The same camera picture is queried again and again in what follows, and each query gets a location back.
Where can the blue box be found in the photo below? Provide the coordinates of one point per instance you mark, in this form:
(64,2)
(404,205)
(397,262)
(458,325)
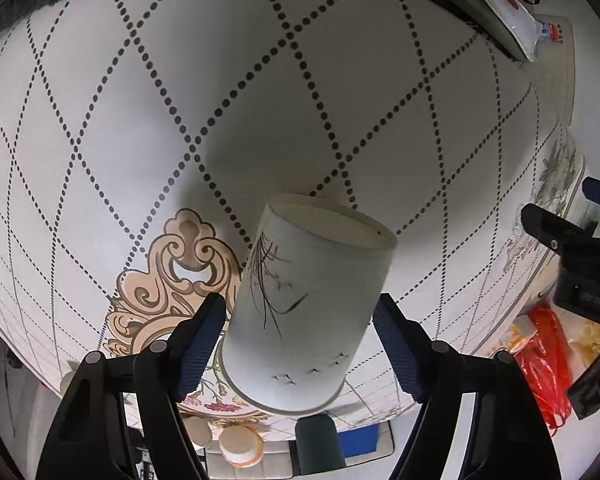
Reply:
(360,439)

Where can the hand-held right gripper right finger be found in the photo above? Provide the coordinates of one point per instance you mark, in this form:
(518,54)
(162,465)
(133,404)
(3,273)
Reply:
(397,340)

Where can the grey tray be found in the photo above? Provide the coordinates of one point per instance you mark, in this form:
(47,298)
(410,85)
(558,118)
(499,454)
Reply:
(475,5)

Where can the white packet with red print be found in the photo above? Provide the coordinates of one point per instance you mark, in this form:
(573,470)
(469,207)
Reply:
(555,30)

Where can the red plastic bag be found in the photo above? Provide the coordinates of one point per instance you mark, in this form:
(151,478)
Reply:
(542,360)

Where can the white jar with orange rim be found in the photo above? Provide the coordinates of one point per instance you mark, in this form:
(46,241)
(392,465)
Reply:
(240,445)

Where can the beige round cap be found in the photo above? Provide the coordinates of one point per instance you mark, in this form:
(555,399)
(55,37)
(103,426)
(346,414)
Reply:
(199,431)

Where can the white paper cup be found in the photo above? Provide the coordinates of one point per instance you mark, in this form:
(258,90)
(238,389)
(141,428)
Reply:
(310,305)

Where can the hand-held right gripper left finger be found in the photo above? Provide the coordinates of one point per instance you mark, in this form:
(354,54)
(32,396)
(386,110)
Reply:
(200,340)

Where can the white plastic bag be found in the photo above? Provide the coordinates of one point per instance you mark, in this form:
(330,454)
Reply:
(505,5)

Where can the yellow patterned cloth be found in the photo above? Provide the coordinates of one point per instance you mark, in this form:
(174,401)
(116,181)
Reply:
(592,332)

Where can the dark cylinder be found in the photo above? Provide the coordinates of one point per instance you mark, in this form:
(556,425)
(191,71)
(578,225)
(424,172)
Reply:
(320,447)

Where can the white dotted tablecloth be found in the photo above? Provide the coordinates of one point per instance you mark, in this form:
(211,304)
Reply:
(230,85)

